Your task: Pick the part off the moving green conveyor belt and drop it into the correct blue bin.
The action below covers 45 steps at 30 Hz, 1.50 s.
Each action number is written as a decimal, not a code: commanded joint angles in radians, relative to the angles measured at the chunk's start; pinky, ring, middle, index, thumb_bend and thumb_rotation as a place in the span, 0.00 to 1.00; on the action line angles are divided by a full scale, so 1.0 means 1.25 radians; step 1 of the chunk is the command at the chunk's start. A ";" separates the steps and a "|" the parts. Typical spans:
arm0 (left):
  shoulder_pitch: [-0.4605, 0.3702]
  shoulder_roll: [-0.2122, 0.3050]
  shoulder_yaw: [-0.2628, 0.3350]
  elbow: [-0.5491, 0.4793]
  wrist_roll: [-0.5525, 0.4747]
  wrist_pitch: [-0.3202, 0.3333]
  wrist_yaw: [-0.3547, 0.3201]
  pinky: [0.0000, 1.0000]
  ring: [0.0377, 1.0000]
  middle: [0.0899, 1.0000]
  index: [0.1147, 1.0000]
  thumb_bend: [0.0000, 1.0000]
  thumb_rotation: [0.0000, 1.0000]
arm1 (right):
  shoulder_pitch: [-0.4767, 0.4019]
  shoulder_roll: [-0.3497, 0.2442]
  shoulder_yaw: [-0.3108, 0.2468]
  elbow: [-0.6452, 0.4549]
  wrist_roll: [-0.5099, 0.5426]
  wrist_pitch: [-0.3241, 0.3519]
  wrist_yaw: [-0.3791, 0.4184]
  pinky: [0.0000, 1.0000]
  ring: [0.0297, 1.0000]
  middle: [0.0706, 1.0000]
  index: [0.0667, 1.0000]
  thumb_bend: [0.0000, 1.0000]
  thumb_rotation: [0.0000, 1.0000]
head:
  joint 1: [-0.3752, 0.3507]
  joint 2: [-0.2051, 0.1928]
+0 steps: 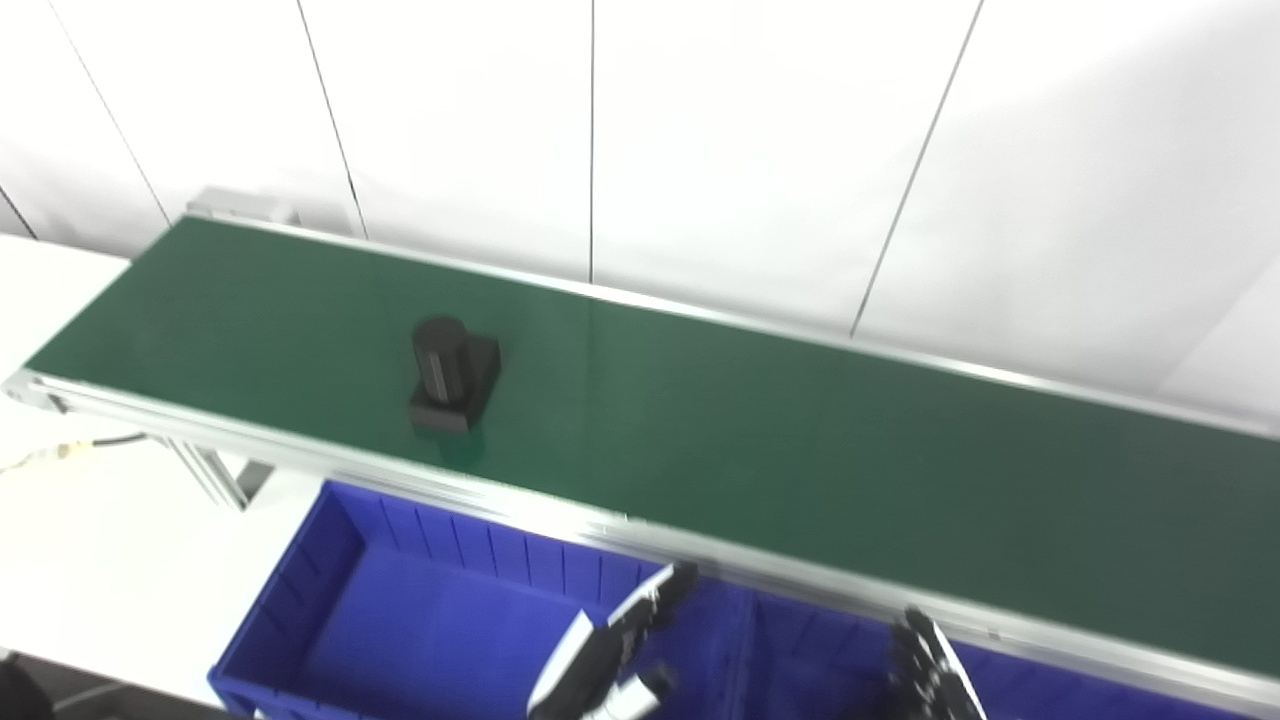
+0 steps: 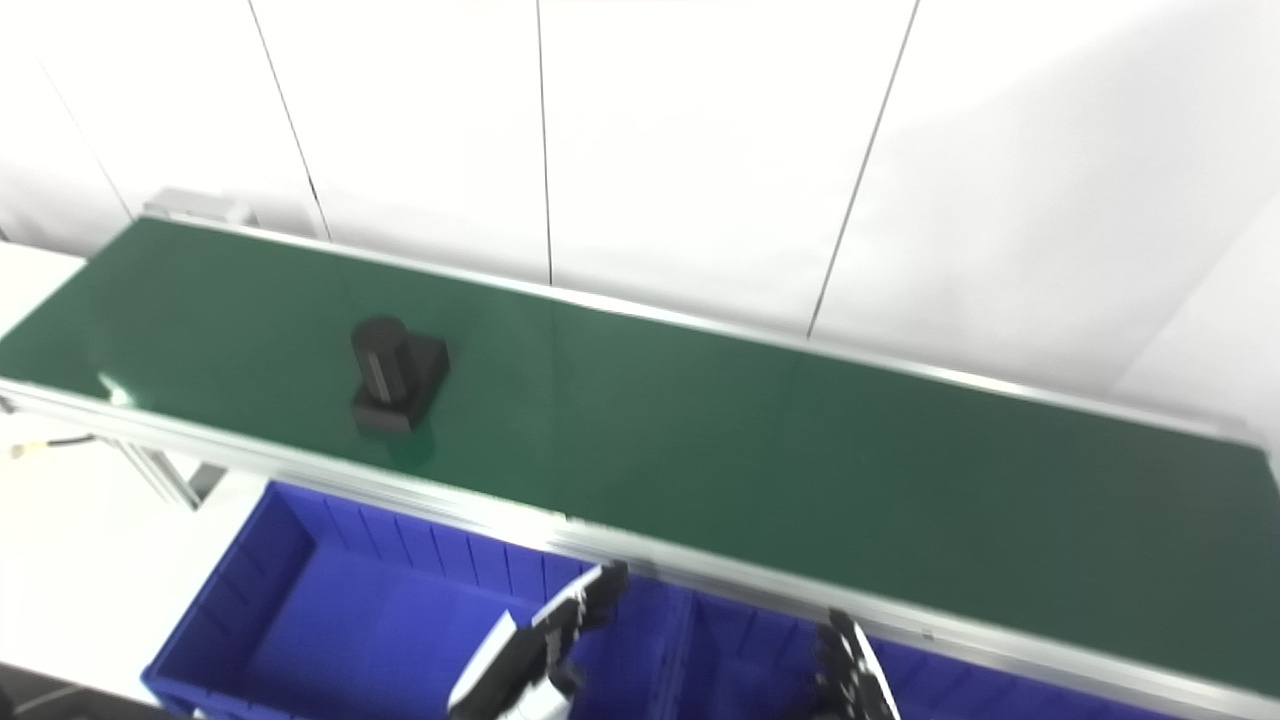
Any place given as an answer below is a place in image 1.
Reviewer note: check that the aluminium conveyor support leg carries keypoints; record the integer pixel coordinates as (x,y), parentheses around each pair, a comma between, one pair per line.
(225,475)

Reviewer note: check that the green conveyor belt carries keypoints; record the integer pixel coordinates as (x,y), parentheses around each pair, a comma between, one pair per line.
(700,545)
(760,450)

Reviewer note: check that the blue plastic bin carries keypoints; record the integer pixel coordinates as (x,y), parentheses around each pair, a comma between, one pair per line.
(430,630)
(820,670)

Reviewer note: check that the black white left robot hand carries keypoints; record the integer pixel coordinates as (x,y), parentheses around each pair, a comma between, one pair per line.
(590,665)

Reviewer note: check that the grey conveyor motor housing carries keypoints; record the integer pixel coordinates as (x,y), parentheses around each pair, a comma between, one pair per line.
(240,205)

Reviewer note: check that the black block part with cylinder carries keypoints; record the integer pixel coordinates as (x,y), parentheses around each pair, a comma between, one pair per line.
(450,375)

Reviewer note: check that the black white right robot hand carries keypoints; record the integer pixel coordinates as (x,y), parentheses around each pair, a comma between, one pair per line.
(925,680)

